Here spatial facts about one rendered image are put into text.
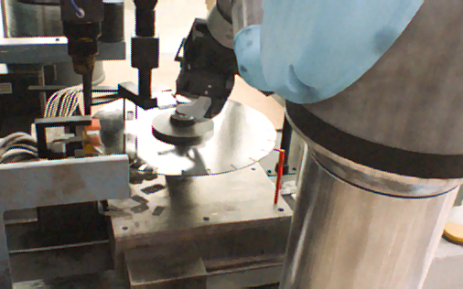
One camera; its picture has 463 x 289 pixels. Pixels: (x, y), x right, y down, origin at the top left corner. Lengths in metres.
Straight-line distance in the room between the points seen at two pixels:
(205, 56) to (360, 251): 0.53
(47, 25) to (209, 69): 0.79
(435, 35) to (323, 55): 0.04
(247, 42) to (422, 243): 0.36
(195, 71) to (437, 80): 0.59
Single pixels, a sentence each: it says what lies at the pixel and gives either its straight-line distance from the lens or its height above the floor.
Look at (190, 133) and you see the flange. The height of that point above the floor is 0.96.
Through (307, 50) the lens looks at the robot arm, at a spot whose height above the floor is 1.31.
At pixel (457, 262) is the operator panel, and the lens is 0.88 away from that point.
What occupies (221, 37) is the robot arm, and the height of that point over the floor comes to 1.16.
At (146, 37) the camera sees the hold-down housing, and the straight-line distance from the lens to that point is 0.85.
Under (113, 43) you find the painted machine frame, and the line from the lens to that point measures 1.10.
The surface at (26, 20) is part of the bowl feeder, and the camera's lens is 1.56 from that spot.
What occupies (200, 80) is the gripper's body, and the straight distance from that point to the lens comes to 0.80.
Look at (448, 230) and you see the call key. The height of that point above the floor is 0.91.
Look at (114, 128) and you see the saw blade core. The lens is 0.96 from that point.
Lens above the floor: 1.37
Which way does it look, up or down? 27 degrees down
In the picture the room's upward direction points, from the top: 5 degrees clockwise
